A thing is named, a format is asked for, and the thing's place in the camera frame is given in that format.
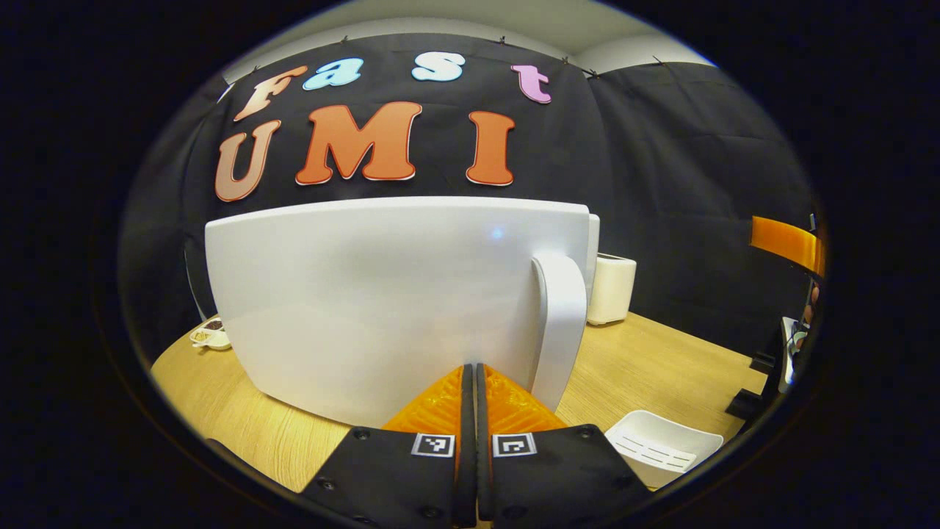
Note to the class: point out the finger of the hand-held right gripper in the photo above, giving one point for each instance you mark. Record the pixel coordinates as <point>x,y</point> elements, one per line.
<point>786,239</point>

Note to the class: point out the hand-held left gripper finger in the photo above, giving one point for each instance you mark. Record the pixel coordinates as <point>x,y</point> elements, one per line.
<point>468,477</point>
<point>485,477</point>

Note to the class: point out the white microwave oven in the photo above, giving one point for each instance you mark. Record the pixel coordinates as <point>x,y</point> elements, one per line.
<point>367,308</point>

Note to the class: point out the white plastic tray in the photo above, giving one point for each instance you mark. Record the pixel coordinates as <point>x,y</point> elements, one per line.
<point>661,433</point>

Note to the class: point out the white toaster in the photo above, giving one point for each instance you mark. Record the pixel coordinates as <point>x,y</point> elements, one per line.
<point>613,290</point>

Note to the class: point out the white divided plate with beans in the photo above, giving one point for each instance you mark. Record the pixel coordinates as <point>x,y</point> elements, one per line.
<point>209,338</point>

